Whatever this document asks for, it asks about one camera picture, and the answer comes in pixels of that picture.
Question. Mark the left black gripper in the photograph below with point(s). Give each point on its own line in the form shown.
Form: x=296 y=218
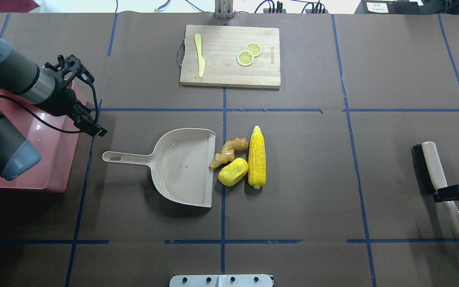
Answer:
x=60 y=100

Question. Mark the beige hand brush black bristles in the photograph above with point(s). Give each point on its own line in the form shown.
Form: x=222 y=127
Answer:
x=431 y=177

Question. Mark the beige plastic dustpan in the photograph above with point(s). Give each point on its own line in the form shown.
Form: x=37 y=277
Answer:
x=179 y=165

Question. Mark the tan toy ginger root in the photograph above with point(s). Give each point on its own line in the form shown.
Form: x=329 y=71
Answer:
x=227 y=153

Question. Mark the yellow toy potato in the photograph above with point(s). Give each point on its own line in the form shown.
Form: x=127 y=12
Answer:
x=234 y=172

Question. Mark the yellow toy corn cob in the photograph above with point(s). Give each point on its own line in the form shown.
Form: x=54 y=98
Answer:
x=257 y=163

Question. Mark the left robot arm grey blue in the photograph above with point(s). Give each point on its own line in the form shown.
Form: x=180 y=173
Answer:
x=45 y=93

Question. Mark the pink plastic bin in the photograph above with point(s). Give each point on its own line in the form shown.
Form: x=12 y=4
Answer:
x=56 y=149

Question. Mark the yellow-green plastic knife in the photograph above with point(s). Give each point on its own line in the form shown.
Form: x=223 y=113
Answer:
x=200 y=58

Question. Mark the bamboo cutting board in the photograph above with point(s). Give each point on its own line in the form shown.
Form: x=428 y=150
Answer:
x=220 y=47

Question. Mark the lemon slice upper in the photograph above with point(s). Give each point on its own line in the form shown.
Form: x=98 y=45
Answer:
x=254 y=48

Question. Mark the aluminium frame post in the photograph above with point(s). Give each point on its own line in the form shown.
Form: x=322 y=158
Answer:
x=223 y=9

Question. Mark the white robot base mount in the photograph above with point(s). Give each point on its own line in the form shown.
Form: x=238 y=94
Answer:
x=231 y=280

